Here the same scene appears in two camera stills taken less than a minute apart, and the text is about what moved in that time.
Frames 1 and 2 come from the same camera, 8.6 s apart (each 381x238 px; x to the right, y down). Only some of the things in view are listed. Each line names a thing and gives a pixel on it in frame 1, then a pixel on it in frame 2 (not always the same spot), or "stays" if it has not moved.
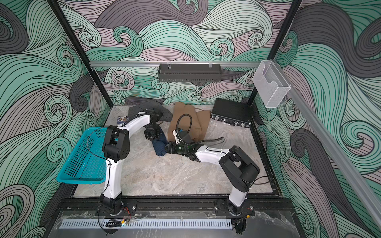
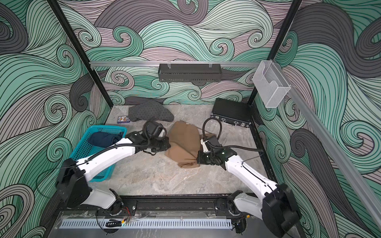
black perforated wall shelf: [190, 73] stays
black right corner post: [294, 6] stays
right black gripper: [172, 148] to [200, 157]
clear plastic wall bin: [271, 85] stays
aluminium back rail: [123, 62] stays
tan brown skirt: [199, 123] to [184, 141]
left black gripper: [149, 138] to [166, 145]
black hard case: [235, 113] stays
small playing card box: [122, 119] stays
